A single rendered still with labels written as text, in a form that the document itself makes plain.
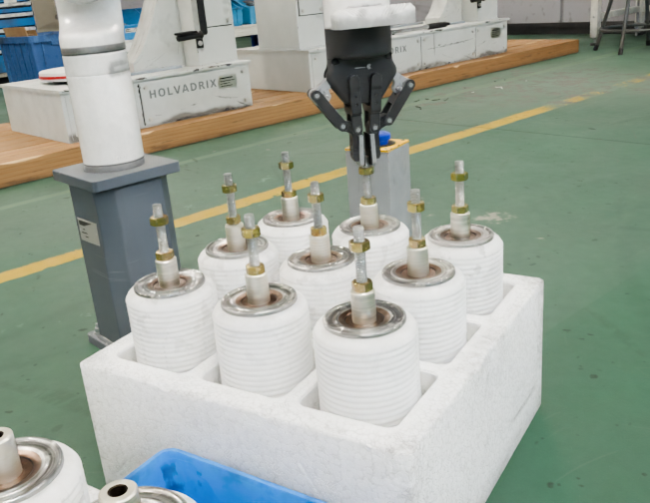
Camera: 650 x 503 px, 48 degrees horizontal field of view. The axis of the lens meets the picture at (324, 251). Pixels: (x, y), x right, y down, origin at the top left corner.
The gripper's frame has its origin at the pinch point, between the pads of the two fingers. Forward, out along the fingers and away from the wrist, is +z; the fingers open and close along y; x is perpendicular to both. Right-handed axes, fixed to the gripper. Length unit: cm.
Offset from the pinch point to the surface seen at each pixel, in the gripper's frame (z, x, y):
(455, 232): 8.9, 9.2, -7.4
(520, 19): 24, -488, -285
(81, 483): 11, 39, 33
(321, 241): 7.3, 9.5, 8.5
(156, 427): 22.4, 15.5, 28.8
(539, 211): 35, -64, -60
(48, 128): 23, -201, 59
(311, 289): 11.4, 12.6, 10.7
